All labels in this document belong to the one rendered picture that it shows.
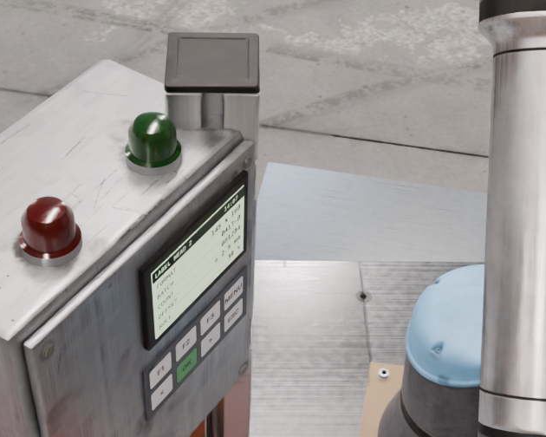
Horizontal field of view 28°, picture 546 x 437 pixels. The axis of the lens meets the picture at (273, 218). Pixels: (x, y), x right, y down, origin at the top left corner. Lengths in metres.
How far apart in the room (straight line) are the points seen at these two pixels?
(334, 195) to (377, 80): 1.61
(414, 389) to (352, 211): 0.46
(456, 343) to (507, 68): 0.30
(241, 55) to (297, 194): 0.92
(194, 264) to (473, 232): 0.93
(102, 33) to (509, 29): 2.54
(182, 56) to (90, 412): 0.17
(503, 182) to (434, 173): 2.05
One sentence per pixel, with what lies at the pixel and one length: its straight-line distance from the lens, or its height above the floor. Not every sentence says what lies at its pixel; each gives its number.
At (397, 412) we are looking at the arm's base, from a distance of 1.08.
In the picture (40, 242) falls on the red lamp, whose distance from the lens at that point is 0.46.
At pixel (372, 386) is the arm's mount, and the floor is 0.88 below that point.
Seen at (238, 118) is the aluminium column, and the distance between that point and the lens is 0.52.
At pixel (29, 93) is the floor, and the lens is 3.00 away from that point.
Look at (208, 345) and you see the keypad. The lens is 0.58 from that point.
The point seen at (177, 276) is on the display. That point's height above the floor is 1.44.
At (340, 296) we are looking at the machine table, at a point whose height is 0.83.
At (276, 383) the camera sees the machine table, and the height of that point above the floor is 0.83.
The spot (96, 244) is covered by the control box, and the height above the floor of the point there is 1.48.
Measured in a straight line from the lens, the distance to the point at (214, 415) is 0.70.
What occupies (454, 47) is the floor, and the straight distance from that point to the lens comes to 3.21.
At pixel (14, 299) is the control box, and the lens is 0.45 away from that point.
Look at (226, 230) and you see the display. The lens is 0.53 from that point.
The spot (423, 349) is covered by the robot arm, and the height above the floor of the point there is 1.08.
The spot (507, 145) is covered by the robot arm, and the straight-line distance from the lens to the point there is 0.71.
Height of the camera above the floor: 1.81
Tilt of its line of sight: 44 degrees down
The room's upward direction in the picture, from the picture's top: 3 degrees clockwise
